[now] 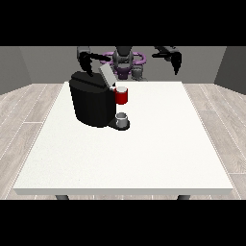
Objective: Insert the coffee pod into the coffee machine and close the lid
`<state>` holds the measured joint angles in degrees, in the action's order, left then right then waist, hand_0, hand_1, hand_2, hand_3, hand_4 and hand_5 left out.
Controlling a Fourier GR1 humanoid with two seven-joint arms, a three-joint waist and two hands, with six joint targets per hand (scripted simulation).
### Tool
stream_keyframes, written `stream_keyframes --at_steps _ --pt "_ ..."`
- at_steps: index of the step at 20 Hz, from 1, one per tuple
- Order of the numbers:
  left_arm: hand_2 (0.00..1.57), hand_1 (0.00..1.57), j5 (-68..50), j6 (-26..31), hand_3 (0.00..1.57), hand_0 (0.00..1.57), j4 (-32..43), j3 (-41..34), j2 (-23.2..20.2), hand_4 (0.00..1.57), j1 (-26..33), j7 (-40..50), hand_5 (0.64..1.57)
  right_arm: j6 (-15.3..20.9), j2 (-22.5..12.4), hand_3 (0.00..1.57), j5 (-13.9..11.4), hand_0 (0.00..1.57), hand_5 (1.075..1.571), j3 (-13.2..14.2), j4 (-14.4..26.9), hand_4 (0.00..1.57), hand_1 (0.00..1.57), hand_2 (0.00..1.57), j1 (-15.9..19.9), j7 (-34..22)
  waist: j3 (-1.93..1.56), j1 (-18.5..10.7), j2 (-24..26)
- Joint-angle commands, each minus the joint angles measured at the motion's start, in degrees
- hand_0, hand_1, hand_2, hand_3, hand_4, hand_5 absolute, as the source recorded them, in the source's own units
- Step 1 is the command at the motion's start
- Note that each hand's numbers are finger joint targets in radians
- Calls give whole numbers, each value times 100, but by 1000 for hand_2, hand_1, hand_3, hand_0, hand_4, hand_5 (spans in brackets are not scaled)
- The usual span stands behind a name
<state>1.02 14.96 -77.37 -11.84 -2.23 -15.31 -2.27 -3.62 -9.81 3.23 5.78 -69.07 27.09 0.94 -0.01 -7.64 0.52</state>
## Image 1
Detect small grey coffee pod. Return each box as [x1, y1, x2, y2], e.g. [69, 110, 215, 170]
[132, 65, 144, 81]

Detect grey robot trunk purple rings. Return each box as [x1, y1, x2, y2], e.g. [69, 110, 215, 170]
[103, 46, 148, 81]

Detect small grey cup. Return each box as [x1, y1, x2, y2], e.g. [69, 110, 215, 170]
[114, 111, 130, 129]

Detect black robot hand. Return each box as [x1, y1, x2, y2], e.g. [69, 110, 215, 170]
[78, 51, 111, 78]
[151, 50, 184, 76]

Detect black coffee machine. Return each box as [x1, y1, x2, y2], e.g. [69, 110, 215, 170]
[68, 70, 131, 131]

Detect red pod holder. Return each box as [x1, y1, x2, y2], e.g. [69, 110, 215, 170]
[113, 86, 129, 106]

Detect pale grey machine lid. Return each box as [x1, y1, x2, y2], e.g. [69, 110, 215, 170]
[98, 63, 116, 87]

